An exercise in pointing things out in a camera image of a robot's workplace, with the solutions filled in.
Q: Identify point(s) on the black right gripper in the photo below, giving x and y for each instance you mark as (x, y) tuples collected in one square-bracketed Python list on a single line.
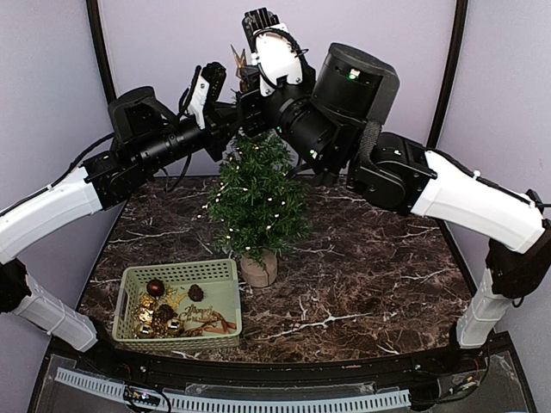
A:
[(251, 120)]

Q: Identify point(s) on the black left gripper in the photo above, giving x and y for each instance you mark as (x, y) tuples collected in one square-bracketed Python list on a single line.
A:
[(223, 123)]

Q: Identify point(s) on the gold star tree topper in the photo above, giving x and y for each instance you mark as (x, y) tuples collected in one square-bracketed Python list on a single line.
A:
[(239, 60)]

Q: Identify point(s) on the small green christmas tree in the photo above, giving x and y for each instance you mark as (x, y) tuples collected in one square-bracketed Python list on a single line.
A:
[(254, 202)]

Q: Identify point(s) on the brown bauble ornament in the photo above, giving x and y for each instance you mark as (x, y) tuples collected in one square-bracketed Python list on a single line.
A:
[(155, 288)]

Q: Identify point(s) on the green plastic basket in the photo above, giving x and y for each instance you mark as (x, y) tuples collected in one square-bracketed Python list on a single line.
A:
[(217, 278)]

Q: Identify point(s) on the gold merry christmas sign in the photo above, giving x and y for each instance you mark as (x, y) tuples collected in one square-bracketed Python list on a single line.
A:
[(193, 314)]

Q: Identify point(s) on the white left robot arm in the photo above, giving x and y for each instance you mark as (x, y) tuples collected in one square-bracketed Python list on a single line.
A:
[(89, 186)]

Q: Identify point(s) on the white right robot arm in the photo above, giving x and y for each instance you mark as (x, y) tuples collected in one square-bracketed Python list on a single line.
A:
[(399, 175)]

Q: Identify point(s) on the brown pine cone ornament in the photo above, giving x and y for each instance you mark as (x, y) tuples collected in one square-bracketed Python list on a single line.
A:
[(163, 314)]

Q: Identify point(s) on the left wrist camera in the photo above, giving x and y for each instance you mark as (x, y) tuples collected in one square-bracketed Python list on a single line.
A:
[(205, 88)]

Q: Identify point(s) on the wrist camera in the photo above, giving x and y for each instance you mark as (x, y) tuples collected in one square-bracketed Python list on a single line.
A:
[(205, 88), (275, 53)]

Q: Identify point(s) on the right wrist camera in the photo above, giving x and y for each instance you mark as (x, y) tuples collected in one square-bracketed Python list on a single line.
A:
[(275, 53)]

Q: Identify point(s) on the left black frame post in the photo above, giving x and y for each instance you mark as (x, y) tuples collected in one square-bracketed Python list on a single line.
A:
[(100, 49)]

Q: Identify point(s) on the black frame post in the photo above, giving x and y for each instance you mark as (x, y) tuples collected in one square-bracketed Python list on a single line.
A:
[(100, 49), (452, 61)]

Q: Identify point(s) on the right black frame post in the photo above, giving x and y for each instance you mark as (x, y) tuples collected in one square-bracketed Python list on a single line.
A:
[(452, 61)]

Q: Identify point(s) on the black front table rail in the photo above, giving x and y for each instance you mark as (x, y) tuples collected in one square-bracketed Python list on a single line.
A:
[(400, 370)]

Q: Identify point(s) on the white cable duct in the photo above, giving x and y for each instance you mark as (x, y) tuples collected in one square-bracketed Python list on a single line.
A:
[(145, 400)]

